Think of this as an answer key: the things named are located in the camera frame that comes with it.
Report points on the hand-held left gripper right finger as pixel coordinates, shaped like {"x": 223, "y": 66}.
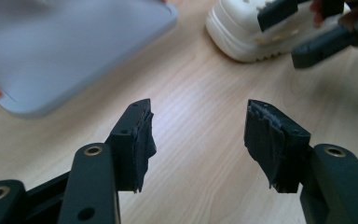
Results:
{"x": 329, "y": 186}

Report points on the cream clog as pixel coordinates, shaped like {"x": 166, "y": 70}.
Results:
{"x": 236, "y": 31}

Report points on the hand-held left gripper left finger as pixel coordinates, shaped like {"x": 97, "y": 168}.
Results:
{"x": 90, "y": 186}

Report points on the grey shoe rack orange posts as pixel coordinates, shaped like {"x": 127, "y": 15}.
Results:
{"x": 59, "y": 46}

